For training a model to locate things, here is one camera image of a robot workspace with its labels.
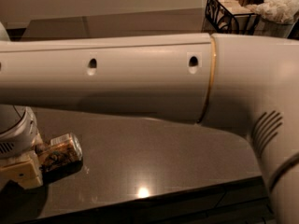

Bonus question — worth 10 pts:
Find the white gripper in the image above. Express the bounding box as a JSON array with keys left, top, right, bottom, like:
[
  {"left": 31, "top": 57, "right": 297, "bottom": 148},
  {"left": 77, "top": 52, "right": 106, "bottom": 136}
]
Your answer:
[{"left": 0, "top": 105, "right": 43, "bottom": 189}]

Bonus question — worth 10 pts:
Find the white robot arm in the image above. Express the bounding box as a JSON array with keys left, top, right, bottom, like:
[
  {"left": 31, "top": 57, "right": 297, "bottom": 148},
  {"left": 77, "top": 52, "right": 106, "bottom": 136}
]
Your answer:
[{"left": 0, "top": 34, "right": 299, "bottom": 224}]

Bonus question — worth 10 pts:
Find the black wire napkin basket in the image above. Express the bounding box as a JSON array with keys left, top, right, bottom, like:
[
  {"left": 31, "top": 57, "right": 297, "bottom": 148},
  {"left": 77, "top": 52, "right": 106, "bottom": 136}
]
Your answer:
[{"left": 202, "top": 0, "right": 259, "bottom": 35}]

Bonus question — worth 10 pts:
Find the grey container with white packets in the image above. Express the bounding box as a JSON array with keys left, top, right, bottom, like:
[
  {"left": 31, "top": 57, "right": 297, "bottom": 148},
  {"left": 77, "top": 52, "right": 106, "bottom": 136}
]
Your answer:
[{"left": 248, "top": 0, "right": 299, "bottom": 38}]

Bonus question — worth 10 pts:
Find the orange soda can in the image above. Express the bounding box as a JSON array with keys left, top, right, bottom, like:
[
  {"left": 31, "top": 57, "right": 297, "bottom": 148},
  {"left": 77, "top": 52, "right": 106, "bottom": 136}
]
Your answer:
[{"left": 35, "top": 133, "right": 82, "bottom": 174}]

